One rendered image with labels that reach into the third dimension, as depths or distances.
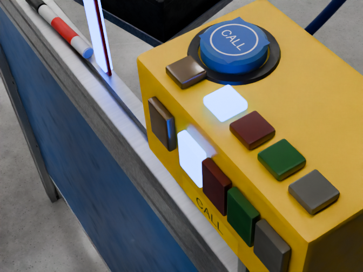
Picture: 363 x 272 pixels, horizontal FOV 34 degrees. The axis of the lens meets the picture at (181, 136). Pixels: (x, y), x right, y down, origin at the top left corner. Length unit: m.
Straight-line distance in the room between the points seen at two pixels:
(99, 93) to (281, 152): 0.37
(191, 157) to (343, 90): 0.09
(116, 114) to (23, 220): 1.04
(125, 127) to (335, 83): 0.31
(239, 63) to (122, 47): 1.68
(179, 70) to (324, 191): 0.11
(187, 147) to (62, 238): 1.26
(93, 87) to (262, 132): 0.37
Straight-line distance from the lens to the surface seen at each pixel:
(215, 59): 0.34
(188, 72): 0.34
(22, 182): 1.70
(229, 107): 0.32
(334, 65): 0.36
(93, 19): 0.62
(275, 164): 0.30
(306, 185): 0.29
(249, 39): 0.35
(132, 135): 0.60
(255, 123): 0.31
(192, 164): 0.34
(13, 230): 1.62
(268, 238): 0.30
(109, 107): 0.63
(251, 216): 0.30
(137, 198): 0.76
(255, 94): 0.34
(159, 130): 0.36
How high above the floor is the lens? 1.31
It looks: 50 degrees down
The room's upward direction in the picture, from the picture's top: 4 degrees counter-clockwise
